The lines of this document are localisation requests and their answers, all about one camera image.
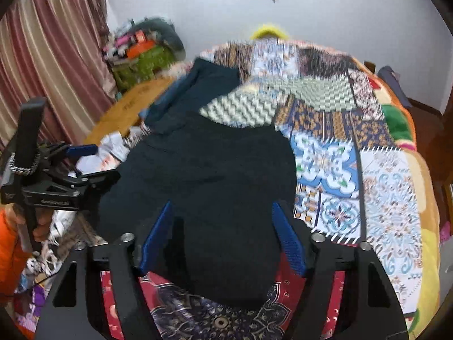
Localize person's left hand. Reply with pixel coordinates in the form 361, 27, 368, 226
33, 210, 54, 240

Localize white printed cloth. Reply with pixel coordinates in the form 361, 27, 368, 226
75, 132, 132, 176

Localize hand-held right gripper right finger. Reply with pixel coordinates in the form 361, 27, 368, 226
272, 201, 409, 340

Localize black pants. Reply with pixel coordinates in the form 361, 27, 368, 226
95, 112, 298, 310

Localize grey curved pillow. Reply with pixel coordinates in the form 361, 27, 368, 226
134, 17, 187, 61

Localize green patterned storage box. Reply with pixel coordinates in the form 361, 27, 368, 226
111, 47, 178, 93

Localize dark teal garment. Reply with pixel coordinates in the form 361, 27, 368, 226
145, 58, 242, 132

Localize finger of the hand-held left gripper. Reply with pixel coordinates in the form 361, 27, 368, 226
53, 169, 121, 194
65, 144, 98, 160

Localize bamboo folding table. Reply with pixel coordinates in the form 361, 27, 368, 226
83, 75, 178, 146

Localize grey bag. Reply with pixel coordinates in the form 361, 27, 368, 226
377, 65, 413, 109

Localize orange box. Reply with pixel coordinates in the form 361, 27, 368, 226
125, 40, 157, 59

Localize patchwork printed blanket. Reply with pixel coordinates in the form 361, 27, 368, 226
101, 37, 430, 340

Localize pile of mixed clothes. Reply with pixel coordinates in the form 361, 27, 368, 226
101, 18, 149, 65

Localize blue denim garment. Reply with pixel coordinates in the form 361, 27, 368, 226
139, 76, 193, 119

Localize yellow foam hoop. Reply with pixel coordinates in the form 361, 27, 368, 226
250, 24, 289, 40

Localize person's left forearm orange sleeve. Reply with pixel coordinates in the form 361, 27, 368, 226
0, 208, 34, 331

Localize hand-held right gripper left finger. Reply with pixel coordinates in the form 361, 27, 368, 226
35, 200, 174, 340

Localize pink striped curtain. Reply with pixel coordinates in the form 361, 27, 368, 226
0, 0, 118, 151

